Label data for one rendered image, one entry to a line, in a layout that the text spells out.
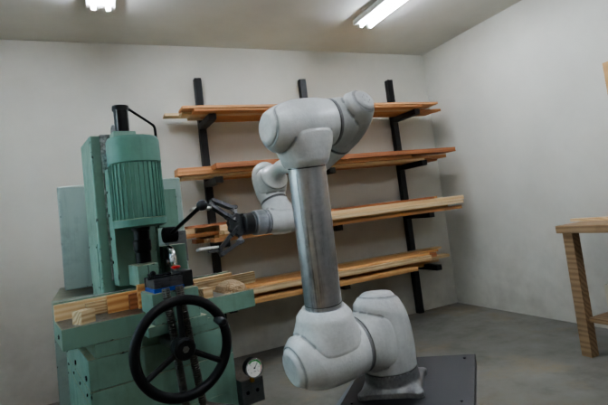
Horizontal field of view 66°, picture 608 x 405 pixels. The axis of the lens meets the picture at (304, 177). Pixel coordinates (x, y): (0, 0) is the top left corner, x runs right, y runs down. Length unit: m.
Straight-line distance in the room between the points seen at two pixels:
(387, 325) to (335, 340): 0.18
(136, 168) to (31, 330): 2.57
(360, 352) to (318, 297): 0.18
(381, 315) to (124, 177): 0.92
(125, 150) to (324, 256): 0.78
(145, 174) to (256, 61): 2.99
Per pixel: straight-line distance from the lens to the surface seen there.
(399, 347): 1.39
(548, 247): 4.47
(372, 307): 1.36
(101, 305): 1.69
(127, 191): 1.65
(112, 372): 1.58
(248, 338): 4.27
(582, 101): 4.19
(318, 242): 1.21
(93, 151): 1.90
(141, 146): 1.66
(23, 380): 4.13
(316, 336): 1.24
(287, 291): 3.82
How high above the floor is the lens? 1.14
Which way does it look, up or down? 4 degrees up
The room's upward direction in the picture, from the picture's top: 7 degrees counter-clockwise
